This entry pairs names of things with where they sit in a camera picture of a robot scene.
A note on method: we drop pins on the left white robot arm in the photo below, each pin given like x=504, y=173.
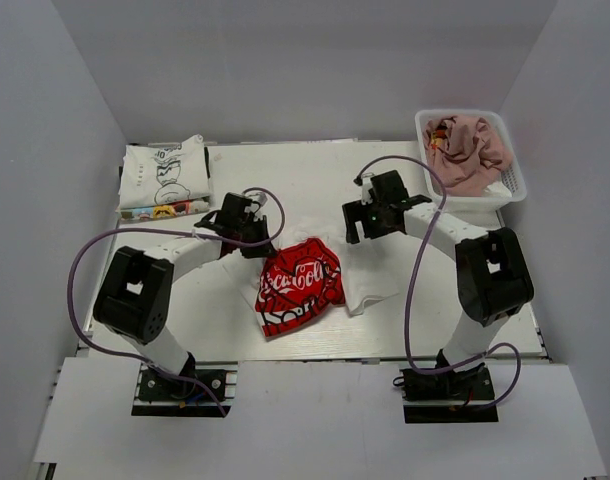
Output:
x=134, y=297

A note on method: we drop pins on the white plastic basket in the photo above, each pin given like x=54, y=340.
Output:
x=512, y=177

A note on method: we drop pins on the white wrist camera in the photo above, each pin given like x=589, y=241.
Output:
x=364, y=180
x=255, y=207

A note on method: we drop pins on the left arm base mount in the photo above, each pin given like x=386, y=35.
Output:
x=156, y=396

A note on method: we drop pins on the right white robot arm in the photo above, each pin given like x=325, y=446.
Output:
x=492, y=279

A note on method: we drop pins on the folded colourful cartoon t-shirt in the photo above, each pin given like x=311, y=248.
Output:
x=169, y=210

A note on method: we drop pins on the folded white cartoon t-shirt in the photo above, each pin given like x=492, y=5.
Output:
x=158, y=176

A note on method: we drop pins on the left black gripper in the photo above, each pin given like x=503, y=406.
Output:
x=259, y=251

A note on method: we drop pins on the pink t-shirt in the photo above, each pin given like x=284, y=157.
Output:
x=466, y=152

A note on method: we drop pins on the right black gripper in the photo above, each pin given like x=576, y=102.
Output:
x=356, y=211

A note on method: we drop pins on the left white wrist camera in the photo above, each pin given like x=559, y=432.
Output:
x=255, y=207

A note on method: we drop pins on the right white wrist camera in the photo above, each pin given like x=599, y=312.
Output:
x=364, y=180

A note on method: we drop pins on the plain white t-shirt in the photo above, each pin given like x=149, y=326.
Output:
x=496, y=190

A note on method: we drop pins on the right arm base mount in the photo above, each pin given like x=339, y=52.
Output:
x=451, y=398

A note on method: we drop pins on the white red print t-shirt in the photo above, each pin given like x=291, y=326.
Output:
x=314, y=270

